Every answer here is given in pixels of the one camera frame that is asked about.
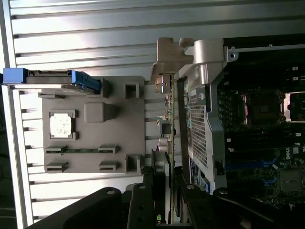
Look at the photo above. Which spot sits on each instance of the silver CPU chip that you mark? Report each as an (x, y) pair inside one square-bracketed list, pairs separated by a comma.
[(61, 124)]

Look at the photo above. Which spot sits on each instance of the grey plastic parts rack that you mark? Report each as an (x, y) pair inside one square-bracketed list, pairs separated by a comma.
[(100, 133)]

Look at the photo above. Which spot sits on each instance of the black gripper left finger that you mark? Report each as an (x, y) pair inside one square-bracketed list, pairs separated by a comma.
[(140, 210)]

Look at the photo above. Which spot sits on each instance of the green RAM stick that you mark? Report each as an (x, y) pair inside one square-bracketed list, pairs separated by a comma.
[(81, 150)]

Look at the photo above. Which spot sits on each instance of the metal socket cover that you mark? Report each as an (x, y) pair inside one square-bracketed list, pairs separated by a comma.
[(295, 107)]

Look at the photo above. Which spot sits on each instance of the blue expansion slot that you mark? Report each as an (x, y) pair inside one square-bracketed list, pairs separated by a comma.
[(247, 165)]

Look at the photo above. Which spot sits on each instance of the hard disk in blue caddy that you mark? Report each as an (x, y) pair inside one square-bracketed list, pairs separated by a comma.
[(78, 78)]

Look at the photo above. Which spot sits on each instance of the open grey PC case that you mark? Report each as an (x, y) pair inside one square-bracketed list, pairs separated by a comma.
[(200, 128)]

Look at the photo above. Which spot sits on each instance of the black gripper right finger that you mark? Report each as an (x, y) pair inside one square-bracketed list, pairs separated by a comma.
[(200, 210)]

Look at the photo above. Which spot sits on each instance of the CPU socket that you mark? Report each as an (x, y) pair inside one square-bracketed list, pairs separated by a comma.
[(262, 109)]

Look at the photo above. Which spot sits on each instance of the green motherboard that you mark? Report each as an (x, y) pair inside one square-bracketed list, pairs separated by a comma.
[(281, 155)]

